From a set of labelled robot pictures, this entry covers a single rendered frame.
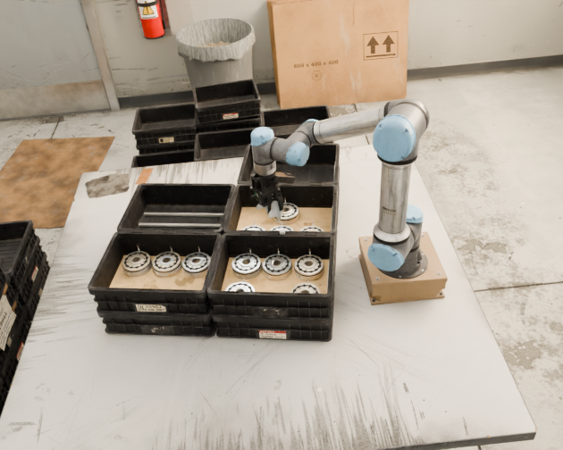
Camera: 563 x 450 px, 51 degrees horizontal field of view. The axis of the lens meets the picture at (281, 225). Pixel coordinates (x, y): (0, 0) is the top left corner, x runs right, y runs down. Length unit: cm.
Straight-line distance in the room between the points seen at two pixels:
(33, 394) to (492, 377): 146
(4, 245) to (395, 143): 224
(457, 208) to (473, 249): 38
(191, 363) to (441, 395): 80
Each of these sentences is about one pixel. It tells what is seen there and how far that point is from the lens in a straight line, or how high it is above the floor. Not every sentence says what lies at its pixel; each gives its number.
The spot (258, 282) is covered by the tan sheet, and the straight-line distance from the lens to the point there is 204.
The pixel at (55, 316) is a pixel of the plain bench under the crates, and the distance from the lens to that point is 232.
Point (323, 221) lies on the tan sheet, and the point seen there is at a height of 83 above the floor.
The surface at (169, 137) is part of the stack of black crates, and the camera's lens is 375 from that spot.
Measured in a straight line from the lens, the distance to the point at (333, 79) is 476.
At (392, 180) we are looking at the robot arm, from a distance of 174.
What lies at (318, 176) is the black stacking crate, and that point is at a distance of 251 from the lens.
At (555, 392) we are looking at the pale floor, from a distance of 291.
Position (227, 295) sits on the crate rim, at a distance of 188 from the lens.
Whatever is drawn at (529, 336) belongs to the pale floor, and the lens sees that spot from 308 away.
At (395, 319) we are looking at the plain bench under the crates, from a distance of 209.
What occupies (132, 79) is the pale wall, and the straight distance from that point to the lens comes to 505.
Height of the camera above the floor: 226
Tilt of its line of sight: 39 degrees down
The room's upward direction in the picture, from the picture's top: 5 degrees counter-clockwise
